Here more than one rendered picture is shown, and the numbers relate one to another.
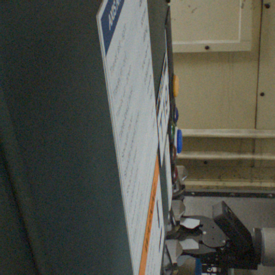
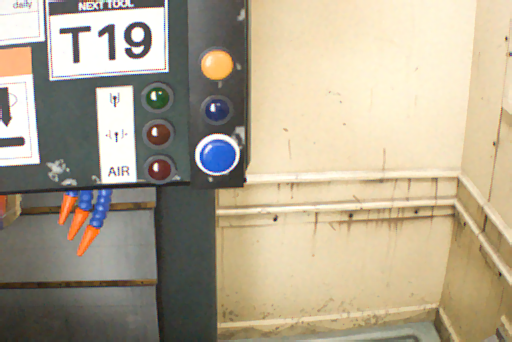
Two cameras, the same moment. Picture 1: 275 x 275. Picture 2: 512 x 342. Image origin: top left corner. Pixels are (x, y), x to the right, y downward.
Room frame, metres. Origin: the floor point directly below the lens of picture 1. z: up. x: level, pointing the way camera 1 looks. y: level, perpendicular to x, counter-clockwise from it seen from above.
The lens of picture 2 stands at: (0.38, -0.61, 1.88)
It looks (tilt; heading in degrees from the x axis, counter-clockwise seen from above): 28 degrees down; 74
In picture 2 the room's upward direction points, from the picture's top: straight up
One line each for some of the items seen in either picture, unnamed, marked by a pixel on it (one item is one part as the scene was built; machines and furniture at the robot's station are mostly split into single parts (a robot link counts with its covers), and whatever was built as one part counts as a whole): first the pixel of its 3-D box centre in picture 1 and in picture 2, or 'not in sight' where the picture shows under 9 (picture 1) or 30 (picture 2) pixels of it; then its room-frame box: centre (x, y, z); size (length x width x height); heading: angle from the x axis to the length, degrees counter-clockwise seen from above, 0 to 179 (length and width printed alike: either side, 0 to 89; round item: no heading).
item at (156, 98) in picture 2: (171, 130); (157, 97); (0.49, -0.04, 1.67); 0.02 x 0.01 x 0.02; 169
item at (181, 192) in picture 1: (170, 190); not in sight; (0.88, -0.06, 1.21); 0.06 x 0.06 x 0.03
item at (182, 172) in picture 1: (172, 173); not in sight; (0.94, -0.07, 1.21); 0.07 x 0.05 x 0.01; 79
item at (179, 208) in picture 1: (168, 208); not in sight; (0.83, -0.05, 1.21); 0.07 x 0.05 x 0.01; 79
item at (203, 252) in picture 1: (200, 247); not in sight; (0.73, -0.10, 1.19); 0.09 x 0.05 x 0.02; 92
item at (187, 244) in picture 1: (176, 255); not in sight; (0.74, -0.05, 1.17); 0.09 x 0.03 x 0.06; 92
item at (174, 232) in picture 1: (165, 228); not in sight; (0.78, -0.04, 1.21); 0.06 x 0.06 x 0.03
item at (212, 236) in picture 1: (229, 246); not in sight; (0.75, -0.16, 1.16); 0.12 x 0.08 x 0.09; 79
